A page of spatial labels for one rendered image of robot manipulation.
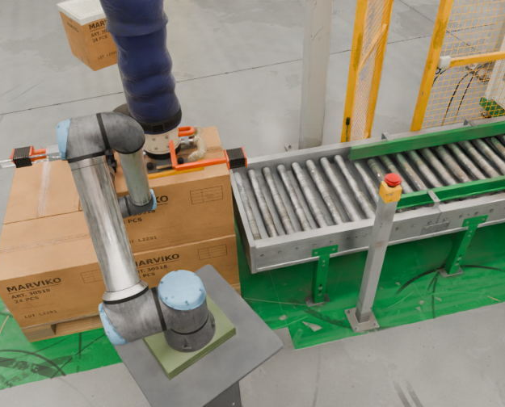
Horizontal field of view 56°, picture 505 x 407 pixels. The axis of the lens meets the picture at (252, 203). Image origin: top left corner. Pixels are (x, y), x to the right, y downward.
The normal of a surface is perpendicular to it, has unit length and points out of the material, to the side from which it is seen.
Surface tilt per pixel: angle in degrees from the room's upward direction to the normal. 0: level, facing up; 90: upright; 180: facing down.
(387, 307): 0
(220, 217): 90
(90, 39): 90
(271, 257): 90
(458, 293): 0
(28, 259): 0
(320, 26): 90
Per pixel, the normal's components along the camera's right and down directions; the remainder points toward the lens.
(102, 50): 0.64, 0.51
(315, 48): 0.22, 0.66
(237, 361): -0.04, -0.73
